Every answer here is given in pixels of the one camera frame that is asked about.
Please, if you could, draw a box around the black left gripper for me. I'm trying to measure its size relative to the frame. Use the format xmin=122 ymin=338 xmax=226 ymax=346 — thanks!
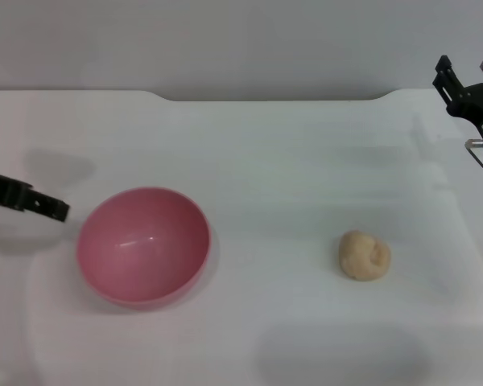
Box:
xmin=0 ymin=168 xmax=71 ymax=224

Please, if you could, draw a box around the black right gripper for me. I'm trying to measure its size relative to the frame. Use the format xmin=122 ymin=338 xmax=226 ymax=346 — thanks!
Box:
xmin=431 ymin=53 xmax=483 ymax=140

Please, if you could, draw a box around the pink plastic bowl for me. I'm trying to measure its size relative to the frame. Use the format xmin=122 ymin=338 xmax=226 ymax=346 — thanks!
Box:
xmin=75 ymin=186 xmax=213 ymax=311

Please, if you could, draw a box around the beige egg yolk pastry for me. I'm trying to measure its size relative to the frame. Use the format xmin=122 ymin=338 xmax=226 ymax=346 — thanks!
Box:
xmin=338 ymin=229 xmax=392 ymax=281

